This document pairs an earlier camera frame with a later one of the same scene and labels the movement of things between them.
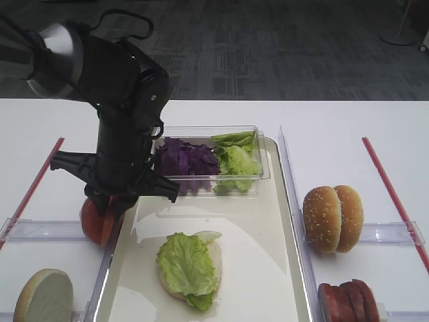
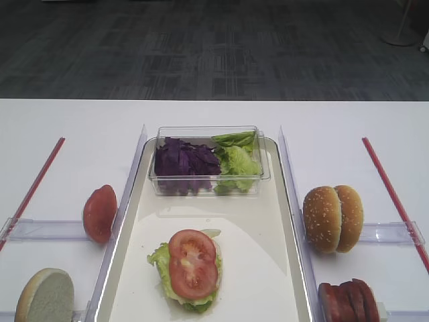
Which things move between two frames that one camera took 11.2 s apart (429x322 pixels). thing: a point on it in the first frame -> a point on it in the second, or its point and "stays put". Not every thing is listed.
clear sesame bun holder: (392, 233) stays put
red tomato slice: (109, 219) -> (192, 263)
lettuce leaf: (187, 263) -> (160, 256)
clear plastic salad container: (217, 160) stays put
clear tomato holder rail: (27, 230) stays put
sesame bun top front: (322, 219) stays put
